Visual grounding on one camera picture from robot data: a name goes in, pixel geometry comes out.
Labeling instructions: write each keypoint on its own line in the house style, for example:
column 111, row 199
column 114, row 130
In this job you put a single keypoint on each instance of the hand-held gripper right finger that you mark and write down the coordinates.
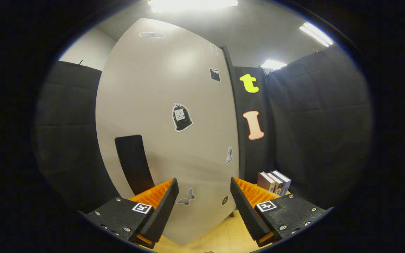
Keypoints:
column 248, row 211

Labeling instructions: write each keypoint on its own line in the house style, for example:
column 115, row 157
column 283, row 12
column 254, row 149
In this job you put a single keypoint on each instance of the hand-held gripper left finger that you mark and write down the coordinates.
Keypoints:
column 161, row 211

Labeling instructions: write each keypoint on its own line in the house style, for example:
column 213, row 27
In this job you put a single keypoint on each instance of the beige cabinet door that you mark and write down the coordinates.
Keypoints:
column 153, row 88

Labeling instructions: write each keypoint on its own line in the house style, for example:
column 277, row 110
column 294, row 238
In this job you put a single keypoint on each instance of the white spine book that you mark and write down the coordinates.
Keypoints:
column 277, row 184

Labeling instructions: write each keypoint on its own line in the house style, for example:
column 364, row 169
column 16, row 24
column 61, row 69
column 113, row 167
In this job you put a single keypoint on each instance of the grey blue book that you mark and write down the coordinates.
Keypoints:
column 285, row 181

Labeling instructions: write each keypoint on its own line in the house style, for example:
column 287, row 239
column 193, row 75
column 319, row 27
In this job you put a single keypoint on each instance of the dark grey cabinet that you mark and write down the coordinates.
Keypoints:
column 242, row 158

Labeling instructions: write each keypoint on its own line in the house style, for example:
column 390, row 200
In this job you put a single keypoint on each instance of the black backdrop cloth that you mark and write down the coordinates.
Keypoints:
column 311, row 123

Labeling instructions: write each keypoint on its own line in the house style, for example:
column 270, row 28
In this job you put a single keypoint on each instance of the small ceiling light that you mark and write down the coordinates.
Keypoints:
column 273, row 64

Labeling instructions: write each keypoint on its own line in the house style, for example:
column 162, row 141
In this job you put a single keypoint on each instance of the long ceiling light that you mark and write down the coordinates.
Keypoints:
column 315, row 33

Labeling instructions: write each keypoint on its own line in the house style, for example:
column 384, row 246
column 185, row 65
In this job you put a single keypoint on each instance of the large ceiling light panel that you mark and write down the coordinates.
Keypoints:
column 192, row 4

